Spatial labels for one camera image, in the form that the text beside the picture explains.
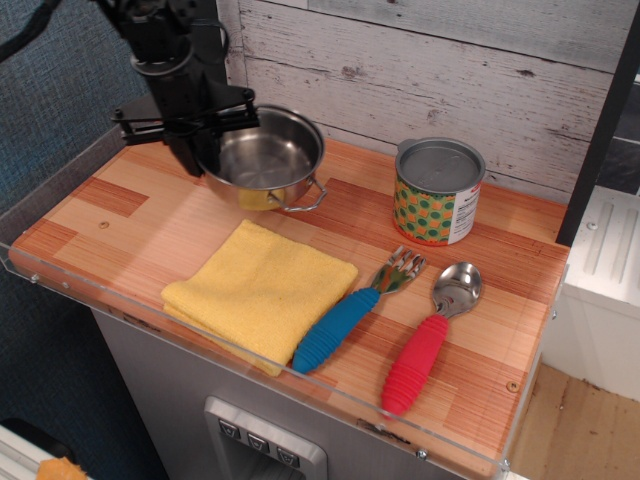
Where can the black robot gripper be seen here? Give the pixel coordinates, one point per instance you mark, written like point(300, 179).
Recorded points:
point(184, 102)

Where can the orange object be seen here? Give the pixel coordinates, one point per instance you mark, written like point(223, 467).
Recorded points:
point(59, 469)

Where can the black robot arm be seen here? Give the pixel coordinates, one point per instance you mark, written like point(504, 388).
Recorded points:
point(179, 48)

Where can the silver dispenser panel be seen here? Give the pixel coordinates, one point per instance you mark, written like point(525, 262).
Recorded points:
point(248, 447)

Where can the dark vertical post right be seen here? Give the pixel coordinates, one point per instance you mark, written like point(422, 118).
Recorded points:
point(611, 112)

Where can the green orange patterned can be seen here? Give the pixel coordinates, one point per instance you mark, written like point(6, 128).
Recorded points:
point(437, 189)

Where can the yellow folded rag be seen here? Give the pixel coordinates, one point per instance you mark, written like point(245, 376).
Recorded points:
point(259, 294)

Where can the clear acrylic table guard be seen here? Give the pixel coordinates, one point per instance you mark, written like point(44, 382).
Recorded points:
point(120, 224)

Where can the blue handled fork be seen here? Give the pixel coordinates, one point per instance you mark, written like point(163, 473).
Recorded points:
point(328, 333)

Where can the white toy sink unit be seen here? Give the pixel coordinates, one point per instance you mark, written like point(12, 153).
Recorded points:
point(593, 332)

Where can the white aluminium rail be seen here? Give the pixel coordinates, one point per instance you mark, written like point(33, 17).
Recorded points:
point(20, 459)

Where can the silver steel pot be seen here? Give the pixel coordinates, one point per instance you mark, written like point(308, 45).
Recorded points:
point(270, 166)

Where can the grey toy fridge cabinet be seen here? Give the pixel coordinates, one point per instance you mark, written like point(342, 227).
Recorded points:
point(170, 378)

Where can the red handled spoon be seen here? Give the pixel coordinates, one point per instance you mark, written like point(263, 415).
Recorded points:
point(456, 291)

